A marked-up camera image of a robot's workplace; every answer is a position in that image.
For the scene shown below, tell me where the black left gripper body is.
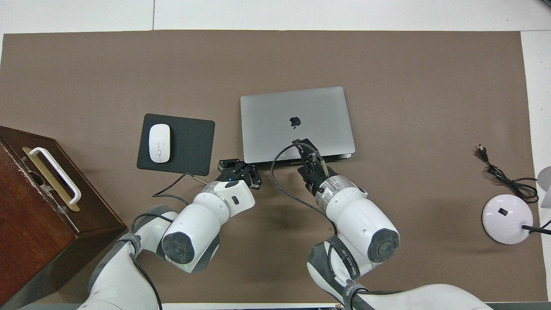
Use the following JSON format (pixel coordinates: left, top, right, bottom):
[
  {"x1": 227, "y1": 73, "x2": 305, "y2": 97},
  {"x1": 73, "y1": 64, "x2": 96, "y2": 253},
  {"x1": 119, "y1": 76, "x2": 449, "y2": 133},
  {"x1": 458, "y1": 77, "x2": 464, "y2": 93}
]
[{"x1": 217, "y1": 166, "x2": 255, "y2": 185}]

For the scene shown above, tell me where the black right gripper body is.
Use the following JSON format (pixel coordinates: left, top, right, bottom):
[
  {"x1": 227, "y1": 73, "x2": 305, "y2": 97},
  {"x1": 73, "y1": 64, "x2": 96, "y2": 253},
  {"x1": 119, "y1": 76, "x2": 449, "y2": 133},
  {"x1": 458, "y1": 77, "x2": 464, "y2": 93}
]
[{"x1": 298, "y1": 163, "x2": 333, "y2": 196}]

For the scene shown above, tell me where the silver laptop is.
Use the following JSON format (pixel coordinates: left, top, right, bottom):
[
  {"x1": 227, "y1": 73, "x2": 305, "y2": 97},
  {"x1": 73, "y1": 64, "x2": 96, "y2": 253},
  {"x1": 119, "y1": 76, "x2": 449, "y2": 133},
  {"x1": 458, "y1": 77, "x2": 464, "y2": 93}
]
[{"x1": 240, "y1": 87, "x2": 356, "y2": 164}]

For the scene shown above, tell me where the black mouse pad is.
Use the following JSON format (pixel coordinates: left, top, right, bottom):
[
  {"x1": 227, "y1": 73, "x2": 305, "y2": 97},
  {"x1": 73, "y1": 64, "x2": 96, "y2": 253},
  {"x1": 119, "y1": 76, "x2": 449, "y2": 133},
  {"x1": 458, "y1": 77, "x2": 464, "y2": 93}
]
[{"x1": 136, "y1": 113, "x2": 216, "y2": 177}]

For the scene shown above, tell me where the white computer mouse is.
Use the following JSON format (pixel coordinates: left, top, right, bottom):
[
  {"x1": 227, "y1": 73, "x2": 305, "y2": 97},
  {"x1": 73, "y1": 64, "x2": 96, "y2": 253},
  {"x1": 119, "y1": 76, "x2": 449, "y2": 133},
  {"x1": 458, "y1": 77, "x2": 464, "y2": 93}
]
[{"x1": 149, "y1": 124, "x2": 171, "y2": 164}]

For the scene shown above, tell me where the brown table mat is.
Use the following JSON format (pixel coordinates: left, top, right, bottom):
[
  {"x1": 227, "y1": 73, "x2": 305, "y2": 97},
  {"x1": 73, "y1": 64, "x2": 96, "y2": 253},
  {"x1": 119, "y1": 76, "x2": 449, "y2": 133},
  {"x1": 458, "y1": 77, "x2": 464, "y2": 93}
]
[{"x1": 0, "y1": 30, "x2": 548, "y2": 304}]

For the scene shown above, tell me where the white desk lamp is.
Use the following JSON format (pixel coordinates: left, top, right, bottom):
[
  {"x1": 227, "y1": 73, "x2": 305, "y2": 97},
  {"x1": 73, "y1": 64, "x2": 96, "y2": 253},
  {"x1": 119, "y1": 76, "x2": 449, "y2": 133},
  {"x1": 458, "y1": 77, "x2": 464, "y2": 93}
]
[{"x1": 481, "y1": 167, "x2": 551, "y2": 245}]

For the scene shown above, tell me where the dark brown wooden box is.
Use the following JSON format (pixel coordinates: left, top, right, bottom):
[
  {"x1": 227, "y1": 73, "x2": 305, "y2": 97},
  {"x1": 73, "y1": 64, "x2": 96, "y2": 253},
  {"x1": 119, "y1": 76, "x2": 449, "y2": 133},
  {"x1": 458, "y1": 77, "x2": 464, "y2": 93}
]
[{"x1": 0, "y1": 126, "x2": 127, "y2": 309}]

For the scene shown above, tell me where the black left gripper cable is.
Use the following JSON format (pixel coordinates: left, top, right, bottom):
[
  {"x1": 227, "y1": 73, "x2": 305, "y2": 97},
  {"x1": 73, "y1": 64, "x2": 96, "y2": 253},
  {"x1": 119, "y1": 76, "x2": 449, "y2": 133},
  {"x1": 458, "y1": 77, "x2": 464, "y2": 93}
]
[{"x1": 127, "y1": 172, "x2": 208, "y2": 310}]

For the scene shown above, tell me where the white box handle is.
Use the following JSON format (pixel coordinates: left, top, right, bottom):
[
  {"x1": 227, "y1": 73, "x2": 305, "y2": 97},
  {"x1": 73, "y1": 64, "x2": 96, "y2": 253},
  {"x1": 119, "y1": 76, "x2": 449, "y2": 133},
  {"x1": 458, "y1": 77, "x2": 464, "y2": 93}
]
[{"x1": 29, "y1": 147, "x2": 82, "y2": 205}]

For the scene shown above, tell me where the black lamp power cable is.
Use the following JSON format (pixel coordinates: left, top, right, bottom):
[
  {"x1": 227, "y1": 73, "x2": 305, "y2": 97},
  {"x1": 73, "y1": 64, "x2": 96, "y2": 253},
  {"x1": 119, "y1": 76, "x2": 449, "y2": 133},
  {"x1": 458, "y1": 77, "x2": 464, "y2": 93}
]
[{"x1": 478, "y1": 145, "x2": 540, "y2": 204}]

